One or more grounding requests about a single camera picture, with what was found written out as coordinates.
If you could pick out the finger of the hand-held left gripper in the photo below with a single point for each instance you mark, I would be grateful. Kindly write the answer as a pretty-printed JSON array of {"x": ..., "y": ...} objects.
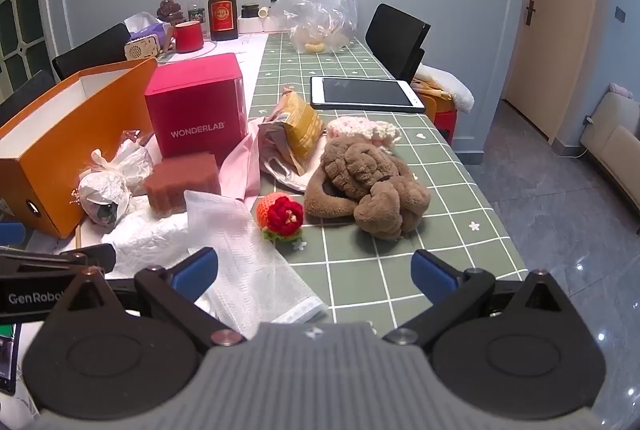
[
  {"x": 75, "y": 256},
  {"x": 10, "y": 233}
]

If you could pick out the white plastic-wrapped bundle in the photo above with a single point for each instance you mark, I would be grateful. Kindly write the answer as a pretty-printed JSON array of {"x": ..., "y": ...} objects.
[
  {"x": 134, "y": 163},
  {"x": 102, "y": 197}
]

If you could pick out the beige sofa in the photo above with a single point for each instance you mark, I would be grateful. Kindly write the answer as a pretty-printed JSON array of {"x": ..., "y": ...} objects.
[{"x": 615, "y": 135}]

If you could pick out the brown liquor bottle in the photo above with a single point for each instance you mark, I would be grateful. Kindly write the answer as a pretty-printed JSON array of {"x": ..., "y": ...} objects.
[{"x": 221, "y": 18}]

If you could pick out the clear plastic bag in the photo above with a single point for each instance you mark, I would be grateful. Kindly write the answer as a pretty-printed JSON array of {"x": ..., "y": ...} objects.
[{"x": 320, "y": 5}]

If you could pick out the orange cardboard box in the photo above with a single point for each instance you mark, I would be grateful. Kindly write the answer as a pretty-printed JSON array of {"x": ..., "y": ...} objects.
[{"x": 45, "y": 160}]

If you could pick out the white towel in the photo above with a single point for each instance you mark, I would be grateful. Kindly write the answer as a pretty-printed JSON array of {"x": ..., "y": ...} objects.
[{"x": 450, "y": 85}]

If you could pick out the wall switch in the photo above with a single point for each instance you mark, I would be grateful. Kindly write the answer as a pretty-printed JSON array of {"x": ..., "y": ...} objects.
[{"x": 621, "y": 14}]

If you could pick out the brown sponge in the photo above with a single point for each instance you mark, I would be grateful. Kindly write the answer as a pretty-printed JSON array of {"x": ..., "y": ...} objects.
[{"x": 182, "y": 182}]

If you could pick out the black smartphone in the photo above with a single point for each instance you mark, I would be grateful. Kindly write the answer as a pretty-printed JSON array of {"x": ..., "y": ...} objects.
[{"x": 7, "y": 360}]

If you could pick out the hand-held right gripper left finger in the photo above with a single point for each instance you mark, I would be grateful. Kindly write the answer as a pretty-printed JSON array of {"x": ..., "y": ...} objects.
[{"x": 196, "y": 271}]

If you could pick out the beige door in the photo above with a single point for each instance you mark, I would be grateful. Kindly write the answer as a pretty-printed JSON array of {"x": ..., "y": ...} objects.
[{"x": 550, "y": 35}]

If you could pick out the white tablet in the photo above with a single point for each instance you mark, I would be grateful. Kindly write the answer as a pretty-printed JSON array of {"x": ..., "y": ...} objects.
[{"x": 365, "y": 93}]

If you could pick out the white crinkled plastic sheet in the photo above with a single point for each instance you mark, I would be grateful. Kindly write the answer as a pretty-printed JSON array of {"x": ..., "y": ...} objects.
[{"x": 150, "y": 235}]

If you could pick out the white flat box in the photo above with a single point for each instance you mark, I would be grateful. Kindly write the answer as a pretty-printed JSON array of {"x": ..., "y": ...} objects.
[{"x": 250, "y": 25}]

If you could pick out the pink cloth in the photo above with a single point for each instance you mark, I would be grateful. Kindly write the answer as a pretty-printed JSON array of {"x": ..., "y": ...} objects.
[{"x": 240, "y": 165}]

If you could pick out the pink cube box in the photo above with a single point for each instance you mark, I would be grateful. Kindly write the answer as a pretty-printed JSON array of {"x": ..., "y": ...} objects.
[{"x": 195, "y": 110}]

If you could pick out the red crochet strawberry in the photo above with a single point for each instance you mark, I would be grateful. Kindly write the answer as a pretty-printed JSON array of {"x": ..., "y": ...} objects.
[{"x": 280, "y": 215}]

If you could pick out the brown plush toy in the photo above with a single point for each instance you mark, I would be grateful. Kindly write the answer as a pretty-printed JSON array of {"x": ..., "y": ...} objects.
[{"x": 360, "y": 175}]

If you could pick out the yellow snack packet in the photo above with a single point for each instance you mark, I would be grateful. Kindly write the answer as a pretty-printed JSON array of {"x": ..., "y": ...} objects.
[{"x": 300, "y": 125}]

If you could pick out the black jar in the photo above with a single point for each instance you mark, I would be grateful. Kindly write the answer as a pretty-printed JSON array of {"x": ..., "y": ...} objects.
[{"x": 248, "y": 11}]

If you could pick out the purple tissue box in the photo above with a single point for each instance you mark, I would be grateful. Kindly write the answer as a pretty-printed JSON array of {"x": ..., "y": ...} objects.
[{"x": 150, "y": 30}]

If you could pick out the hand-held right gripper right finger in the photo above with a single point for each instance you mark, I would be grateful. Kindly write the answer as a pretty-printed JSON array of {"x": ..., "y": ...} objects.
[{"x": 432, "y": 277}]

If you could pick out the bread roll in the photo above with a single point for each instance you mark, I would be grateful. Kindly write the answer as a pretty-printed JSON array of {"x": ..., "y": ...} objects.
[{"x": 314, "y": 46}]

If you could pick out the red mug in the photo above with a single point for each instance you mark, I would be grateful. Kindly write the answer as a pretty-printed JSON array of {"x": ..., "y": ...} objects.
[{"x": 189, "y": 38}]

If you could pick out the brown figurine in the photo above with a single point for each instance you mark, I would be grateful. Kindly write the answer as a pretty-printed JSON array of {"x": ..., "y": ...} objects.
[{"x": 171, "y": 10}]

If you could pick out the pink and white crochet piece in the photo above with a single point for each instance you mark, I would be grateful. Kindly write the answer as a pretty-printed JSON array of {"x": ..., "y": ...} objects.
[{"x": 360, "y": 128}]

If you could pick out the lattice glass door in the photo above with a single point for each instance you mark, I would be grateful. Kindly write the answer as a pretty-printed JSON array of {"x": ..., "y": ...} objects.
[{"x": 15, "y": 10}]

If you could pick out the clear water bottle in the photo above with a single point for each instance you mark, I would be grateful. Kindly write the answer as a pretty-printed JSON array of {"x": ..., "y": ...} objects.
[{"x": 196, "y": 8}]

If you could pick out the red stool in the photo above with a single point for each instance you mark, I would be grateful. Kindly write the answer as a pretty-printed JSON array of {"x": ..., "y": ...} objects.
[{"x": 445, "y": 120}]

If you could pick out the black chair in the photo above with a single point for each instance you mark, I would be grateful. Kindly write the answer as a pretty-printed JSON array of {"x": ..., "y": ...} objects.
[
  {"x": 25, "y": 90},
  {"x": 395, "y": 30},
  {"x": 90, "y": 53}
]

